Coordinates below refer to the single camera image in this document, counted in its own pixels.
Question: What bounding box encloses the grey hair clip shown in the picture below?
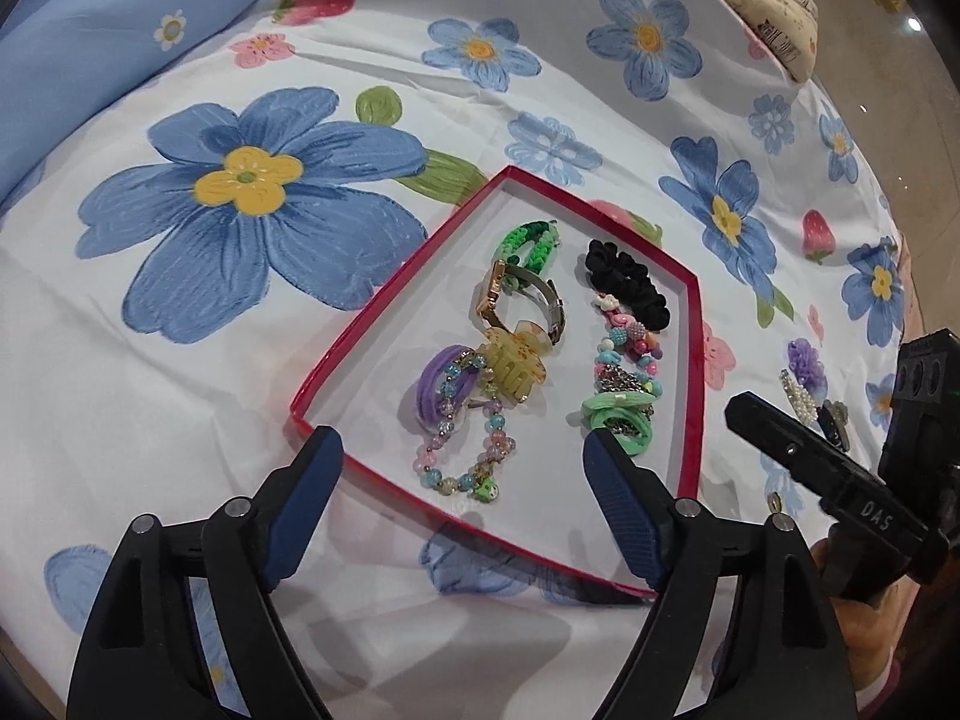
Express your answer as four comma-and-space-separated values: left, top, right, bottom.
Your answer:
819, 399, 852, 451

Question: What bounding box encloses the floral printed bed sheet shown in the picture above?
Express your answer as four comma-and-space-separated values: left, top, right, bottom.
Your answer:
0, 0, 912, 720

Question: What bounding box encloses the pastel beaded bracelet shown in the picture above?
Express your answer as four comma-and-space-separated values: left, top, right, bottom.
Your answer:
411, 360, 518, 502

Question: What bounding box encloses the purple flower hair accessory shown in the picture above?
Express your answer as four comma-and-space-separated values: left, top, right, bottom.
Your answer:
786, 339, 830, 383

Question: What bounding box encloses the light blue floral pillow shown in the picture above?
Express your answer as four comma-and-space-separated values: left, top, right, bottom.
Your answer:
0, 0, 282, 196

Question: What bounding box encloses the colorful chunky bead bracelet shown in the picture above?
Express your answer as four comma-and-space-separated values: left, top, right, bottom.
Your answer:
592, 315, 666, 400

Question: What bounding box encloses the yellow translucent claw clip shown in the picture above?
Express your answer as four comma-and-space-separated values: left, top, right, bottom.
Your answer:
476, 321, 556, 404

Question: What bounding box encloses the person's right forearm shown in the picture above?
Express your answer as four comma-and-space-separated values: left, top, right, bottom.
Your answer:
847, 649, 912, 720

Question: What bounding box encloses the green hair tie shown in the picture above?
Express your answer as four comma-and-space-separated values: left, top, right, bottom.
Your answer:
581, 382, 665, 458

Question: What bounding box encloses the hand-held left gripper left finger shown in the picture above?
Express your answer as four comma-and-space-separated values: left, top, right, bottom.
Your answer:
67, 426, 344, 720

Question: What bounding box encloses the pearl hair accessory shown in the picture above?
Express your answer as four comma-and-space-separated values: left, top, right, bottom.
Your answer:
778, 367, 820, 428

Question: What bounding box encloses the metal wrist watch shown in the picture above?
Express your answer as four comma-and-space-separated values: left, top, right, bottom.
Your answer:
471, 259, 565, 346

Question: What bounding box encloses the purple hair tie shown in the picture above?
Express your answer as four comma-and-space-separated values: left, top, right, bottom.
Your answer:
405, 343, 481, 432

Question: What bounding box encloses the silver chain necklace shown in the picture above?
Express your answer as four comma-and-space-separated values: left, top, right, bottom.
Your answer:
596, 366, 659, 436

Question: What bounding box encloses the person's right hand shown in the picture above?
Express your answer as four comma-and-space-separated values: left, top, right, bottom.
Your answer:
812, 536, 912, 665

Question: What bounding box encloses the black scrunchie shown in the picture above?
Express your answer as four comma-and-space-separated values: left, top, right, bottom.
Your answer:
585, 238, 672, 332

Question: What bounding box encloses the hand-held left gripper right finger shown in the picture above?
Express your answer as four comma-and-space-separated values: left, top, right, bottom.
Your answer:
581, 427, 860, 720

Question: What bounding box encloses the green braided bracelet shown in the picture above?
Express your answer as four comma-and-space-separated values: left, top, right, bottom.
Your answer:
493, 221, 563, 295

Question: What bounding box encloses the red rimmed white tray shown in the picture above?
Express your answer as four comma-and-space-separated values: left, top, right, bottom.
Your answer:
289, 163, 706, 601

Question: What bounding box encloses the beige printed cushion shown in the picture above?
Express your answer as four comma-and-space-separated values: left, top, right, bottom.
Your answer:
664, 0, 822, 83

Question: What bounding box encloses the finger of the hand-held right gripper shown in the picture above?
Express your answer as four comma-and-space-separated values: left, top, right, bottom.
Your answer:
724, 390, 852, 500

